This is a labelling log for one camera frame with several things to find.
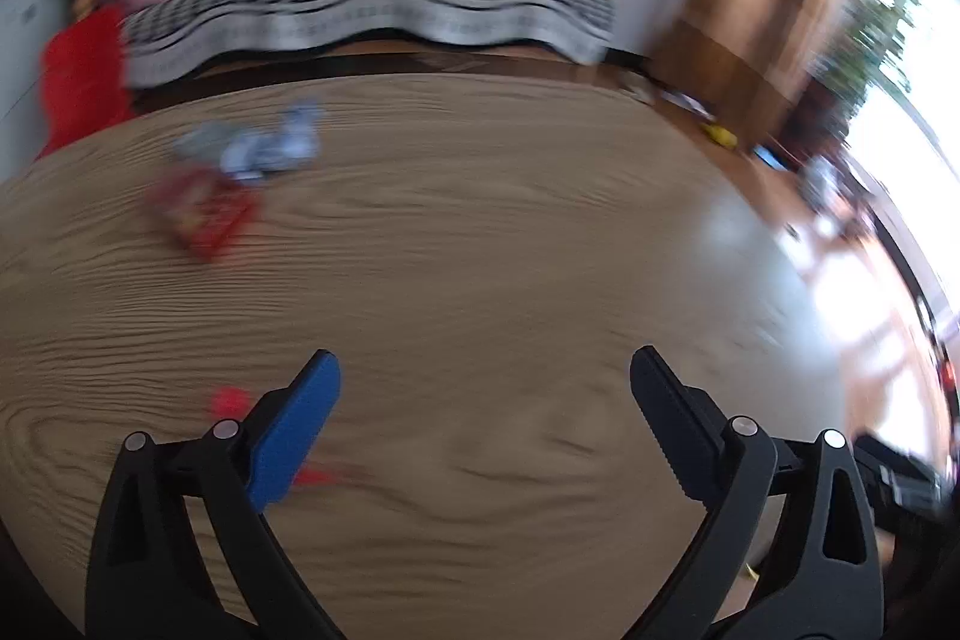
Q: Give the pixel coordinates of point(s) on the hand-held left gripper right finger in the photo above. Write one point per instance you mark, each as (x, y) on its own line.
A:
(671, 422)

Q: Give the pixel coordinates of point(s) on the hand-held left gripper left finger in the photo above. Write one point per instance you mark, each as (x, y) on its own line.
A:
(292, 437)

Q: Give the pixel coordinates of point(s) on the small red wrapper scrap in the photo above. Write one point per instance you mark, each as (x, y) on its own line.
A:
(229, 401)

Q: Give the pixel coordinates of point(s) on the red snack packet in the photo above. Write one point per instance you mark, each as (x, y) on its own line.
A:
(202, 220)

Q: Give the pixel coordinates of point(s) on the blue white wrapper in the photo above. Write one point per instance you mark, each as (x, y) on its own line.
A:
(266, 148)

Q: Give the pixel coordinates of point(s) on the yellow toy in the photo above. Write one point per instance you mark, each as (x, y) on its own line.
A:
(720, 135)

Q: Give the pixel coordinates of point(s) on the red cloth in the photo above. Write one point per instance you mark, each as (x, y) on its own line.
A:
(82, 77)

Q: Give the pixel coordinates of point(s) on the grey striped sofa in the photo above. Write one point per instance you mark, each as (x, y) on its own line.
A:
(337, 2)

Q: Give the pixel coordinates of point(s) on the green potted plant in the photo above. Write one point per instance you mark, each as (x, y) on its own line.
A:
(874, 28)

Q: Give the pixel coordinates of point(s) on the wooden bench frame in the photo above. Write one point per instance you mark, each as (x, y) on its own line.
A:
(450, 62)

